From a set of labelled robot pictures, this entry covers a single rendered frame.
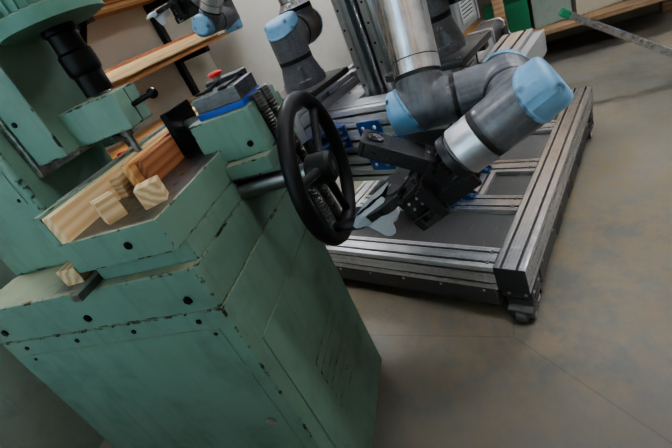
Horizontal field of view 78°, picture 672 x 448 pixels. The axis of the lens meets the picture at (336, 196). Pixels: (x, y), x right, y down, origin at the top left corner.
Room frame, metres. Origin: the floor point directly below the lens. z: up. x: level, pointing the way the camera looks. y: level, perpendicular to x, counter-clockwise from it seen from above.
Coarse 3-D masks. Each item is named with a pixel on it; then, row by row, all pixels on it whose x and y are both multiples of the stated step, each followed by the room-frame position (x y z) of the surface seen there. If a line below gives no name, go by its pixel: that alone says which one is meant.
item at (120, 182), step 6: (120, 174) 0.76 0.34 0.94; (108, 180) 0.76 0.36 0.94; (114, 180) 0.75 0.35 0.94; (120, 180) 0.75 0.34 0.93; (126, 180) 0.76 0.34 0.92; (114, 186) 0.75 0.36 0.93; (120, 186) 0.75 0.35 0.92; (126, 186) 0.76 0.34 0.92; (132, 186) 0.77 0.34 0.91; (120, 192) 0.75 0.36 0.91; (126, 192) 0.75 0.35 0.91; (132, 192) 0.76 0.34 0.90
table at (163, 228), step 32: (192, 160) 0.80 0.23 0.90; (224, 160) 0.78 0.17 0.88; (256, 160) 0.74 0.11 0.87; (192, 192) 0.66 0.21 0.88; (96, 224) 0.67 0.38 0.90; (128, 224) 0.60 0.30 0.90; (160, 224) 0.57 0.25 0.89; (192, 224) 0.62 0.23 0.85; (96, 256) 0.62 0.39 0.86; (128, 256) 0.60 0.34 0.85
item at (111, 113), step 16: (112, 96) 0.79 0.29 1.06; (128, 96) 0.82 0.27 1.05; (64, 112) 0.84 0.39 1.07; (80, 112) 0.82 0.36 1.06; (96, 112) 0.81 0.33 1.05; (112, 112) 0.80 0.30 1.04; (128, 112) 0.80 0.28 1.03; (144, 112) 0.83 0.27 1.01; (80, 128) 0.83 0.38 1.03; (96, 128) 0.82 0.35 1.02; (112, 128) 0.80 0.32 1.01; (128, 128) 0.79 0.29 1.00; (80, 144) 0.84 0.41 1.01
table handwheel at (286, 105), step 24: (288, 96) 0.70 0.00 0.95; (312, 96) 0.77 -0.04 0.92; (288, 120) 0.64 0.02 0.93; (312, 120) 0.76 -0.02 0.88; (288, 144) 0.61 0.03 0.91; (336, 144) 0.82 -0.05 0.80; (288, 168) 0.59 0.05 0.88; (312, 168) 0.69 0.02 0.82; (336, 168) 0.71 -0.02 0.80; (240, 192) 0.76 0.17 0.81; (264, 192) 0.75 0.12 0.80; (288, 192) 0.59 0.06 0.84; (336, 192) 0.72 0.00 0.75; (312, 216) 0.58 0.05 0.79; (336, 240) 0.61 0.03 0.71
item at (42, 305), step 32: (224, 224) 0.69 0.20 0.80; (256, 224) 0.76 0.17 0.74; (224, 256) 0.64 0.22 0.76; (32, 288) 0.78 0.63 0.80; (64, 288) 0.71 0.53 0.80; (96, 288) 0.66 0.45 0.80; (128, 288) 0.63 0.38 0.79; (160, 288) 0.61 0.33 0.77; (192, 288) 0.58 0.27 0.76; (224, 288) 0.60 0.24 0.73; (0, 320) 0.77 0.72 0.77; (32, 320) 0.73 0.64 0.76; (64, 320) 0.71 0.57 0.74; (96, 320) 0.68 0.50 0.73; (128, 320) 0.65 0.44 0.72
